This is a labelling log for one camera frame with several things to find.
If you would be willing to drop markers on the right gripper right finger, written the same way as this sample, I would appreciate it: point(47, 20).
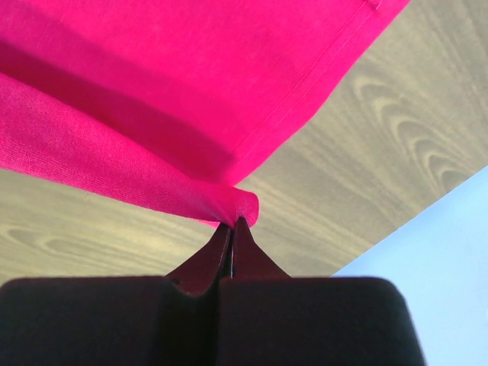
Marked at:
point(269, 318)

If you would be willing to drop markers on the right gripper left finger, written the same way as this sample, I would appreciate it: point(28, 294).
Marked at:
point(135, 320)

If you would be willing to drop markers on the pink t shirt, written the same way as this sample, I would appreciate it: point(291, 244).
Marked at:
point(168, 105)

